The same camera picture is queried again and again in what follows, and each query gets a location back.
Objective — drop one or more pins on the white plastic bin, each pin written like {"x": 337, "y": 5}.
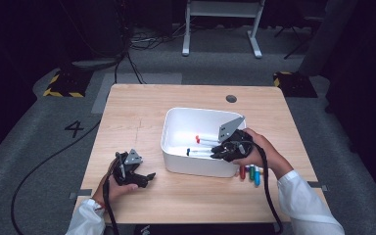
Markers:
{"x": 192, "y": 168}

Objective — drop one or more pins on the yellow black striped block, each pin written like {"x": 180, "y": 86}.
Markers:
{"x": 68, "y": 83}
{"x": 295, "y": 84}

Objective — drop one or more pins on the person's right hand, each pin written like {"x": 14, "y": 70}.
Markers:
{"x": 264, "y": 153}

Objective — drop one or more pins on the dark red marker pen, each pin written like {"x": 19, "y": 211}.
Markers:
{"x": 242, "y": 173}

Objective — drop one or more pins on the person's left hand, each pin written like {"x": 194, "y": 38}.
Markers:
{"x": 120, "y": 190}

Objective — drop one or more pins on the grey tape piece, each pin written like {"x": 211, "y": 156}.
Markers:
{"x": 84, "y": 192}
{"x": 321, "y": 187}

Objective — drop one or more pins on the light blue marker pen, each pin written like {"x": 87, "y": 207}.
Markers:
{"x": 257, "y": 178}

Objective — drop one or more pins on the grey round table grommet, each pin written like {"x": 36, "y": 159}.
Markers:
{"x": 231, "y": 98}

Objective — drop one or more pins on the orange marker pen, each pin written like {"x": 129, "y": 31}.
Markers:
{"x": 209, "y": 138}

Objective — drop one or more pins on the white metal desk frame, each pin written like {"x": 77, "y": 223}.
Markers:
{"x": 222, "y": 9}

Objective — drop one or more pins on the grey curtain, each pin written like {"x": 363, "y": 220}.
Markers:
{"x": 326, "y": 32}

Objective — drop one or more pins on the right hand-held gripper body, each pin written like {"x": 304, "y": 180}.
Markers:
{"x": 238, "y": 147}

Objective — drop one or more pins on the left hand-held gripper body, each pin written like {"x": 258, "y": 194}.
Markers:
{"x": 125, "y": 169}

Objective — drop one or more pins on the black tripod stand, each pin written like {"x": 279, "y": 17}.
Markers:
{"x": 296, "y": 45}

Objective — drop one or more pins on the yellow marker pen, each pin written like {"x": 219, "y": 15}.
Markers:
{"x": 261, "y": 169}

